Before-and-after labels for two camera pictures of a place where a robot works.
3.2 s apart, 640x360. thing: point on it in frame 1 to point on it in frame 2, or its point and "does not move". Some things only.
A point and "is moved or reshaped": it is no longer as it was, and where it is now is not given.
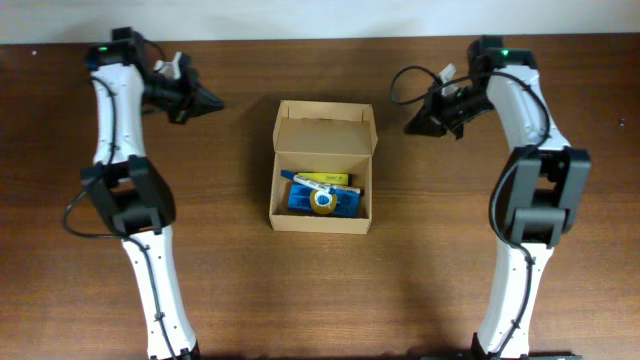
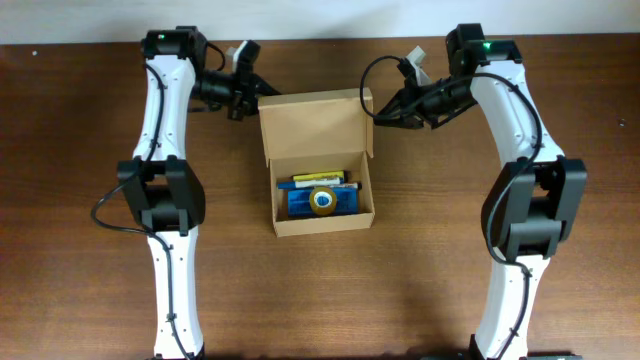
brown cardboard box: [322, 137] is moved or reshaped
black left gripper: [198, 101] to [248, 91]
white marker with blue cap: [292, 175] to [292, 185]
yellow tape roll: [320, 208] does not move
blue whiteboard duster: [347, 206] does not move
